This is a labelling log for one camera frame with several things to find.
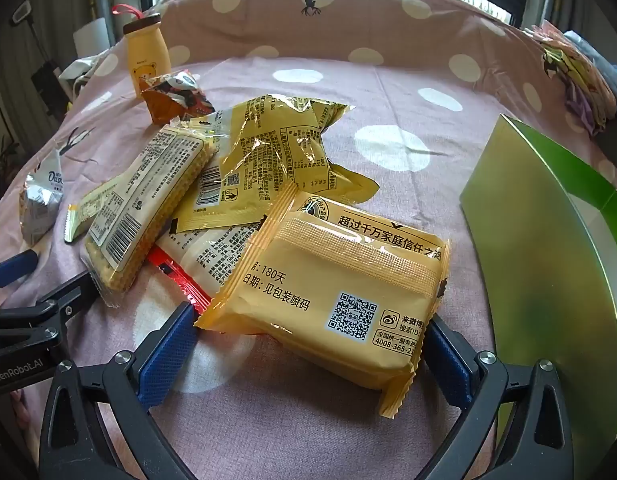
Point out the orange square snack packet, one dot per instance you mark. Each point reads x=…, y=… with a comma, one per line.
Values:
x=313, y=280

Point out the silver snack packet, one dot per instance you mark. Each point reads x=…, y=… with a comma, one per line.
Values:
x=38, y=200

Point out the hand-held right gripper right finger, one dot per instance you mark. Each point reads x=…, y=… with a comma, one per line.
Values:
x=448, y=365

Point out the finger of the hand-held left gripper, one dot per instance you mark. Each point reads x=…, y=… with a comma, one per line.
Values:
x=8, y=267
x=68, y=295

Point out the green cardboard box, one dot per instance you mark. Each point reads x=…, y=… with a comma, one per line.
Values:
x=548, y=260

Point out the white cylinder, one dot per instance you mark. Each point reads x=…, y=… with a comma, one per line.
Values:
x=91, y=35

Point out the black device on stand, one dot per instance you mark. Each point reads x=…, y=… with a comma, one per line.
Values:
x=46, y=80

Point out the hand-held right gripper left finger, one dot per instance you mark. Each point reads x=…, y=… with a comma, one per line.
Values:
x=166, y=360

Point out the small pale wafer bar packet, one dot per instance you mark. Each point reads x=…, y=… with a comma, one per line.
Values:
x=78, y=215

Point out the pink polka dot bed sheet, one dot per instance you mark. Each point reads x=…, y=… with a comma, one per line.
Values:
x=413, y=170

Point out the white packet with red edge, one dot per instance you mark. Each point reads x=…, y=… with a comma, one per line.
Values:
x=208, y=260

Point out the white crumpled cloth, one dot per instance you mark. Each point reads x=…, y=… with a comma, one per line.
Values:
x=73, y=67

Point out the clear cracker packet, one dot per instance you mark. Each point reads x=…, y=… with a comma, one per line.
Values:
x=138, y=210

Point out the yellow bear bottle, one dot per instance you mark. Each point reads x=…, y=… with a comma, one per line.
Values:
x=143, y=55

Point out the crinkled gold foil snack packet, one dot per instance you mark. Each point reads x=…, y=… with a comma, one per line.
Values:
x=278, y=155

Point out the white phone holder on arm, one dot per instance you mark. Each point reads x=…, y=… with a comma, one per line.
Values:
x=21, y=12

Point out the pile of folded clothes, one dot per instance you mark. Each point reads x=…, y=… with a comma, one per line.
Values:
x=578, y=70

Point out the panda print snack packet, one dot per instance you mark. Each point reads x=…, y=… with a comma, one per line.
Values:
x=178, y=92

